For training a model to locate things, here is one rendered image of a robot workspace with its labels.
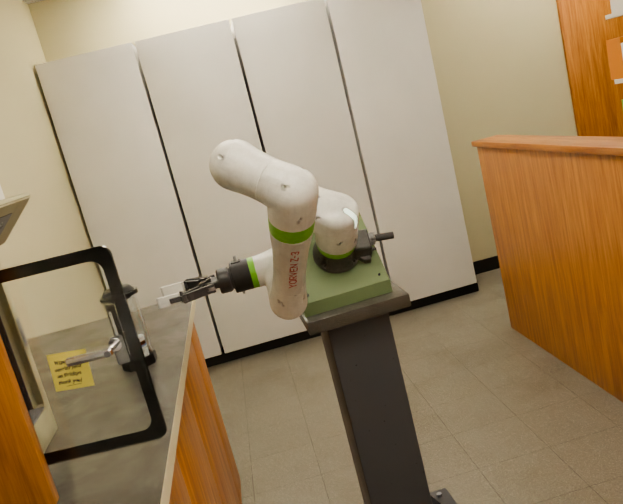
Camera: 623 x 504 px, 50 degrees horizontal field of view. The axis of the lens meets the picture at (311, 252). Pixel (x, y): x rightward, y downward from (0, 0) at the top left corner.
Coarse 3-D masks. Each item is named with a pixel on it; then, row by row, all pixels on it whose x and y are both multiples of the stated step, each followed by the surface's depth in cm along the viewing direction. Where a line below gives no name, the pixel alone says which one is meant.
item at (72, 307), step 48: (0, 288) 124; (48, 288) 124; (96, 288) 124; (48, 336) 126; (96, 336) 126; (48, 384) 128; (96, 384) 128; (144, 384) 128; (48, 432) 130; (96, 432) 130; (144, 432) 131
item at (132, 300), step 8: (136, 288) 192; (136, 296) 193; (128, 304) 189; (136, 304) 191; (136, 312) 191; (136, 320) 190; (136, 328) 190; (144, 328) 193; (144, 336) 192; (144, 344) 192; (144, 352) 192
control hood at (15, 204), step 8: (0, 200) 140; (8, 200) 137; (16, 200) 143; (24, 200) 149; (0, 208) 132; (8, 208) 139; (16, 208) 146; (0, 216) 136; (16, 216) 150; (8, 224) 147; (8, 232) 151; (0, 240) 148
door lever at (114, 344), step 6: (108, 342) 126; (114, 342) 126; (120, 342) 126; (108, 348) 122; (114, 348) 124; (120, 348) 127; (84, 354) 122; (90, 354) 122; (96, 354) 122; (102, 354) 122; (108, 354) 122; (66, 360) 122; (72, 360) 122; (78, 360) 122; (84, 360) 122; (90, 360) 122
